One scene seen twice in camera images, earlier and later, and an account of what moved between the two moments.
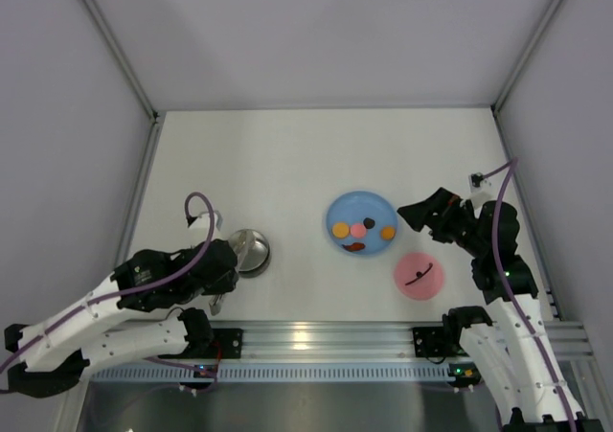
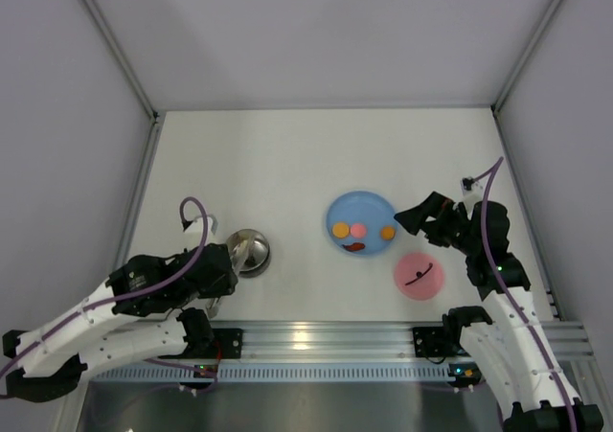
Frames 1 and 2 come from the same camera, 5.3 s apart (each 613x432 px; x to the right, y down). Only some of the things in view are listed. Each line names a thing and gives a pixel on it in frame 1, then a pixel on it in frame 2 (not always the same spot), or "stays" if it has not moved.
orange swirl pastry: (388, 233) stays
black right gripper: (443, 218) stays
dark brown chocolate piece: (369, 222) -> (250, 261)
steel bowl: (253, 251) stays
